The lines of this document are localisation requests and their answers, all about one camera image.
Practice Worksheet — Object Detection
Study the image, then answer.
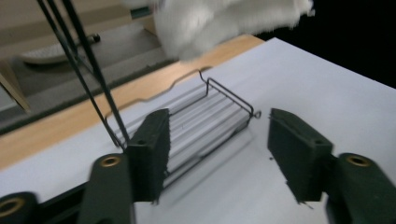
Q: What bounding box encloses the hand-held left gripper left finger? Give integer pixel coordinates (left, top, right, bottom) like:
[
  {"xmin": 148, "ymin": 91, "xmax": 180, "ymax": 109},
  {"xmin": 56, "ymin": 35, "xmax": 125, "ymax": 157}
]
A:
[{"xmin": 125, "ymin": 107, "xmax": 172, "ymax": 204}]

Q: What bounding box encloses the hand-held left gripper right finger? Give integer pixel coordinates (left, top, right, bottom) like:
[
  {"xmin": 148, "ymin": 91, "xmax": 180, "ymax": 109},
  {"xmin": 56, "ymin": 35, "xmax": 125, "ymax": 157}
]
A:
[{"xmin": 267, "ymin": 107, "xmax": 336, "ymax": 204}]

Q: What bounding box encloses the black wire rack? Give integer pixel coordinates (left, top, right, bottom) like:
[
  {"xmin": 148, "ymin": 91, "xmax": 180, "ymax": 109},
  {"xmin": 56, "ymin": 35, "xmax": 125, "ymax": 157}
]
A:
[
  {"xmin": 0, "ymin": 34, "xmax": 265, "ymax": 172},
  {"xmin": 36, "ymin": 0, "xmax": 262, "ymax": 189}
]

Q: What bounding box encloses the white fluffy towel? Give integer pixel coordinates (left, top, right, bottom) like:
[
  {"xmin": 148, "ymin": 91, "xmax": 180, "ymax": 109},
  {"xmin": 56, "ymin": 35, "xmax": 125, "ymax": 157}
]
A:
[{"xmin": 152, "ymin": 0, "xmax": 316, "ymax": 62}]

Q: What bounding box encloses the white table board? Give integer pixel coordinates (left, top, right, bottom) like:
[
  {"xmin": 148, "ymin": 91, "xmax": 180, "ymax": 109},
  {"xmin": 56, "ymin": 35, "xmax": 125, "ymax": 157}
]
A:
[{"xmin": 0, "ymin": 36, "xmax": 396, "ymax": 224}]

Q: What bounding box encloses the black curtain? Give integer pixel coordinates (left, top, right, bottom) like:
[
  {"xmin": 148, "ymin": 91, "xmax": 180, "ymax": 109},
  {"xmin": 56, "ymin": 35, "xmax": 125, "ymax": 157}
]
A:
[{"xmin": 255, "ymin": 0, "xmax": 396, "ymax": 90}]

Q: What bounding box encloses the white chair base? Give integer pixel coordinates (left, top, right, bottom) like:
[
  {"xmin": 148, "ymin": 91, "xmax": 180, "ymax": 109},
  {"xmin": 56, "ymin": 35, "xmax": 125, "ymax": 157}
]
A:
[{"xmin": 18, "ymin": 33, "xmax": 102, "ymax": 65}]

